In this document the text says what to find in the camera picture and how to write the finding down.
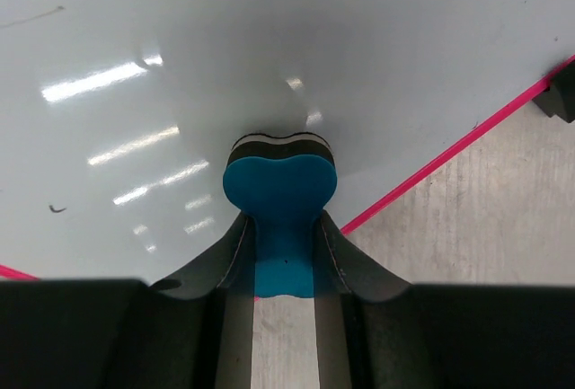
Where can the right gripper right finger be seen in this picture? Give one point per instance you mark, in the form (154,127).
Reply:
(377,330)

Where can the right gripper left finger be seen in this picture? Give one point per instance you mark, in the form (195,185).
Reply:
(183,331)

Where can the blue whiteboard eraser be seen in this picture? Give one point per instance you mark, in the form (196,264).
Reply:
(282,184)

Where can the pink framed whiteboard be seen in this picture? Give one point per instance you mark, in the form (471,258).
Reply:
(117,116)

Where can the black whiteboard foot clip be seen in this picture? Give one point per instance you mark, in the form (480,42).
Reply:
(558,98)

